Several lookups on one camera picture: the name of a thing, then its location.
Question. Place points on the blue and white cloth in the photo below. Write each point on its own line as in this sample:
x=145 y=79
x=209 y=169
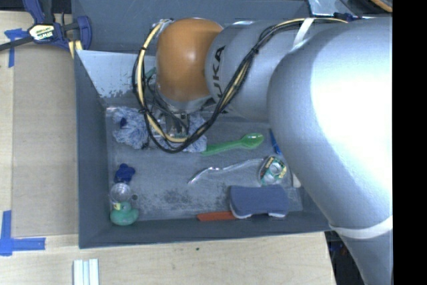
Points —
x=131 y=130

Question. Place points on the grey metal bin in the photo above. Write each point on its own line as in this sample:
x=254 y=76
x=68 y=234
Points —
x=173 y=177

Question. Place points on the small dark blue toy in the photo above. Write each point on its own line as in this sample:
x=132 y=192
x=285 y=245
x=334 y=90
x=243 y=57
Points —
x=124 y=173

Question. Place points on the clear plastic spoon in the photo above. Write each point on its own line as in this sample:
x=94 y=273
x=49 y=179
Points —
x=230 y=167

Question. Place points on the green plastic spoon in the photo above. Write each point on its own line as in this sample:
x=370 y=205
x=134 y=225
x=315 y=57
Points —
x=248 y=141

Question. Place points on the clear glass cup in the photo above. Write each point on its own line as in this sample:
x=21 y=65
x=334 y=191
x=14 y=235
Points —
x=120 y=193

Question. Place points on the red-brown flat block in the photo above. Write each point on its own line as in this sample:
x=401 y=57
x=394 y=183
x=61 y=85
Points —
x=215 y=216

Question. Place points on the blue pen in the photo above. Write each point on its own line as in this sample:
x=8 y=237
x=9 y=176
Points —
x=274 y=143

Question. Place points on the green toy duck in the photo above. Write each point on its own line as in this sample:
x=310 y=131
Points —
x=123 y=217

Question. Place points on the blue sponge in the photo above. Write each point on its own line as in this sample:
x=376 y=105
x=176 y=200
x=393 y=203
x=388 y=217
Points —
x=258 y=200

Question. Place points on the pale flat board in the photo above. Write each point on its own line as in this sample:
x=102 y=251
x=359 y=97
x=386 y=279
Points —
x=43 y=143

